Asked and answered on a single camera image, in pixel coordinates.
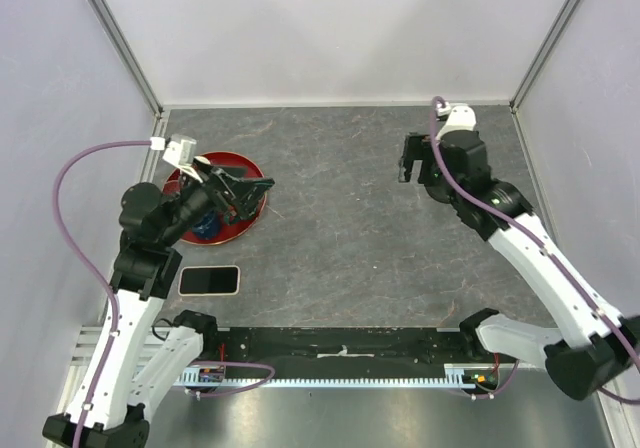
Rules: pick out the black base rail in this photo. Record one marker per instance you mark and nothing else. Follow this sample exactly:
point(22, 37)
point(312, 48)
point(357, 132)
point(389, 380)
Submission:
point(340, 346)

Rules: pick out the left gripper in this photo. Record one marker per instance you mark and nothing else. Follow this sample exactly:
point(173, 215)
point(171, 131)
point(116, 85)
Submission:
point(217, 182)

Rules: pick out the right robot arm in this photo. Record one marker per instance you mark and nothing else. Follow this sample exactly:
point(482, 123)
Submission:
point(592, 342)

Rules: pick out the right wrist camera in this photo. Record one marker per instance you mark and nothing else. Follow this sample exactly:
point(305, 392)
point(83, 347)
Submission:
point(456, 117)

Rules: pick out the slotted cable duct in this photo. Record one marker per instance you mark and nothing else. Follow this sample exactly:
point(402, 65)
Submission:
point(385, 375)

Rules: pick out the smartphone with cream case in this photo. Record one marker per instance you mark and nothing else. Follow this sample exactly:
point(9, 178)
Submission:
point(209, 281)

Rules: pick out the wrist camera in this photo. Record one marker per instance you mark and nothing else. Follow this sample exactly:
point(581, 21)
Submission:
point(456, 117)
point(180, 153)

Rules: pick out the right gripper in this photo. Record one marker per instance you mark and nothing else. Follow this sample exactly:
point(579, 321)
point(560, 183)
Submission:
point(418, 147)

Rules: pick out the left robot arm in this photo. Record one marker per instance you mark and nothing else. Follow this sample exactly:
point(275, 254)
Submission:
point(117, 398)

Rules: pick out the dark blue mug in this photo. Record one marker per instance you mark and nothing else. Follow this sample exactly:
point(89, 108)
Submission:
point(208, 227)

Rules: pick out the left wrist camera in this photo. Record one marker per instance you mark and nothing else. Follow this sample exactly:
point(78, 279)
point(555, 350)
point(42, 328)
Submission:
point(180, 153)

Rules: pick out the dark green mug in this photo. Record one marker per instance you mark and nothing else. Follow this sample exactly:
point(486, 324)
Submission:
point(230, 217)

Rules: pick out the round red tray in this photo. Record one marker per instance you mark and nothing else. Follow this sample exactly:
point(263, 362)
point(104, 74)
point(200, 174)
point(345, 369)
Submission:
point(235, 164)

